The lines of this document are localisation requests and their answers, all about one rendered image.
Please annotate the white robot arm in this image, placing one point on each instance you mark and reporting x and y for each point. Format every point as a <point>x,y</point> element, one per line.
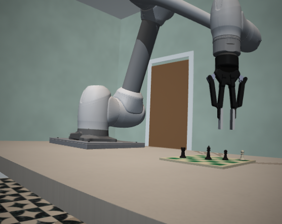
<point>231,32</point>

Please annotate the green and cream chessboard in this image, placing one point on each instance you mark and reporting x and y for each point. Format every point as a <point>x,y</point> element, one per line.
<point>215,162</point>

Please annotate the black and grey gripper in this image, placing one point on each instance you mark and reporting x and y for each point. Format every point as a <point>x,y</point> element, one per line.
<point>226,72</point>

